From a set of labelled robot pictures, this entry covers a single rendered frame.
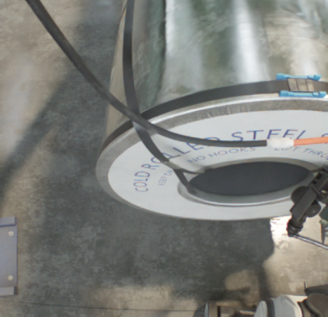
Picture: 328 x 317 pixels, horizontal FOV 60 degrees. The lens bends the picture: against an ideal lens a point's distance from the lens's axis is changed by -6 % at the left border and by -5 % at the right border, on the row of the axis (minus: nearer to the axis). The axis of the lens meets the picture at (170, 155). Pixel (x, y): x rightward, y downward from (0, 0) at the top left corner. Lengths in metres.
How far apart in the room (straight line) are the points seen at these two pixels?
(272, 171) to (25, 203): 1.58
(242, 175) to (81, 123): 1.31
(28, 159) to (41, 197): 0.32
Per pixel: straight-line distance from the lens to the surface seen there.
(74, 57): 0.42
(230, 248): 1.94
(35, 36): 3.09
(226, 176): 1.49
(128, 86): 0.80
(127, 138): 0.83
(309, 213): 1.06
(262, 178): 1.49
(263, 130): 0.81
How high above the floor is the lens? 1.89
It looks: 65 degrees down
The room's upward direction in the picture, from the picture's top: straight up
